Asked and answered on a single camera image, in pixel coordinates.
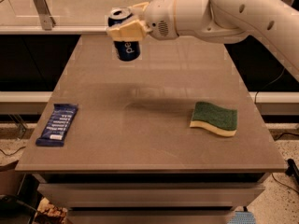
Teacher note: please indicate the white drawer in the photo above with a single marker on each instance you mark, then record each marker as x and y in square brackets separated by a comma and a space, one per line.
[150, 217]
[151, 195]

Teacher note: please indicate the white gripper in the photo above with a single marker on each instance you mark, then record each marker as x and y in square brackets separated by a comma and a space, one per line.
[159, 16]

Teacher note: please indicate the left metal glass bracket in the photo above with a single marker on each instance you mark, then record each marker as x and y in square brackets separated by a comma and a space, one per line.
[46, 20]

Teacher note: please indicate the blue pepsi can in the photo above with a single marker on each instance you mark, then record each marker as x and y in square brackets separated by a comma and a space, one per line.
[126, 51]

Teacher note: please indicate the glass barrier panel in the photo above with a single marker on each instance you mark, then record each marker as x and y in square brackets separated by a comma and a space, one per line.
[78, 16]

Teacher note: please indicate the lower white drawer front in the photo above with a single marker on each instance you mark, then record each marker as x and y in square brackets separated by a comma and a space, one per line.
[150, 217]

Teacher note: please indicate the green yellow sponge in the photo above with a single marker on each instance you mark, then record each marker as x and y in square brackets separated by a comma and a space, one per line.
[215, 119]

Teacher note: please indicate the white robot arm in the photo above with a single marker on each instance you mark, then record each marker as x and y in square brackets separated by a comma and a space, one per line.
[272, 22]

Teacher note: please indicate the blue snack bar wrapper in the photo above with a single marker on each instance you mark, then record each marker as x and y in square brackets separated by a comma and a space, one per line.
[57, 126]

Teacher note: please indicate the upper white drawer front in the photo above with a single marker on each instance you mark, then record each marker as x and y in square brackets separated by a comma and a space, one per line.
[151, 195]

